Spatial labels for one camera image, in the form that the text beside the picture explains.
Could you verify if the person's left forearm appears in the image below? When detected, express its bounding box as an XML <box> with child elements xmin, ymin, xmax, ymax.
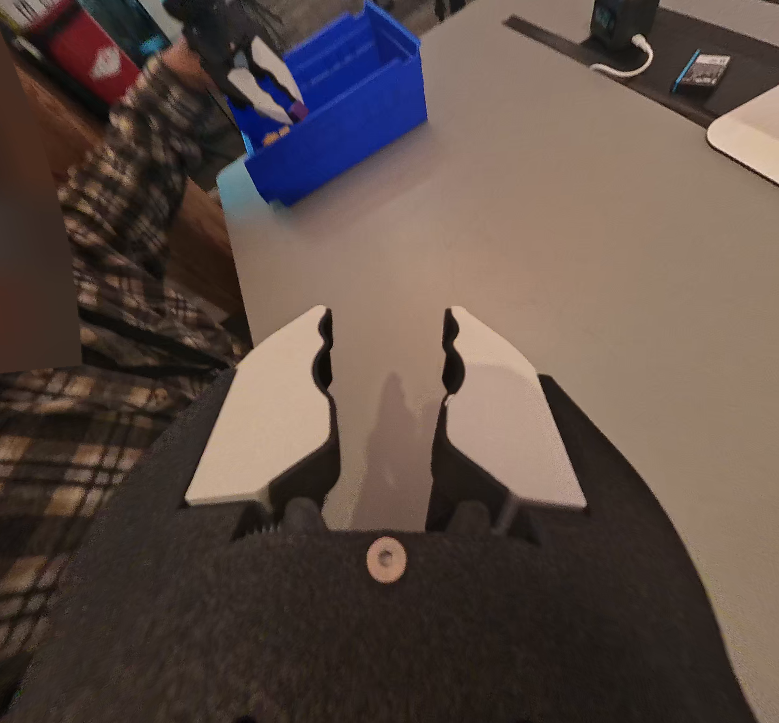
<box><xmin>58</xmin><ymin>56</ymin><xmax>211</xmax><ymax>286</ymax></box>

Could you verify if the black charger case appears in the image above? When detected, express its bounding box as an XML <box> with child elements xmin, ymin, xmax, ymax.
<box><xmin>589</xmin><ymin>0</ymin><xmax>666</xmax><ymax>51</ymax></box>

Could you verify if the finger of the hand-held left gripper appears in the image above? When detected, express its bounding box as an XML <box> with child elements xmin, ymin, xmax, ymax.
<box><xmin>226</xmin><ymin>67</ymin><xmax>294</xmax><ymax>126</ymax></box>
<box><xmin>251</xmin><ymin>38</ymin><xmax>305</xmax><ymax>108</ymax></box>

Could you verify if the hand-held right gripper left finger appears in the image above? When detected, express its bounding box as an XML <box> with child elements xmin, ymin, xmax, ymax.
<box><xmin>184</xmin><ymin>305</ymin><xmax>340</xmax><ymax>506</ymax></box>

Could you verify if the red fire extinguisher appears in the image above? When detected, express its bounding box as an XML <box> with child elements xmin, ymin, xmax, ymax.
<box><xmin>0</xmin><ymin>0</ymin><xmax>144</xmax><ymax>104</ymax></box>

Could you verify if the white board stand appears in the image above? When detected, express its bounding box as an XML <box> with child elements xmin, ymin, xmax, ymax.
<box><xmin>706</xmin><ymin>85</ymin><xmax>779</xmax><ymax>187</ymax></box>

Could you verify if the person's left hand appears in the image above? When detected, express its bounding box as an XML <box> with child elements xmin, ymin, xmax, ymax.
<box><xmin>159</xmin><ymin>41</ymin><xmax>211</xmax><ymax>91</ymax></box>

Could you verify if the white charging cable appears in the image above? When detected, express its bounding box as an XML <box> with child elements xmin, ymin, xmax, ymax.
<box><xmin>589</xmin><ymin>34</ymin><xmax>655</xmax><ymax>79</ymax></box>

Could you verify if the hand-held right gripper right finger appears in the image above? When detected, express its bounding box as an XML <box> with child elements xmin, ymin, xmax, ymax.
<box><xmin>441</xmin><ymin>307</ymin><xmax>589</xmax><ymax>534</ymax></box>

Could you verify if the blue plastic bin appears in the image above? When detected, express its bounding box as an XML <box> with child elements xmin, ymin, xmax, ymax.
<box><xmin>226</xmin><ymin>0</ymin><xmax>428</xmax><ymax>208</ymax></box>

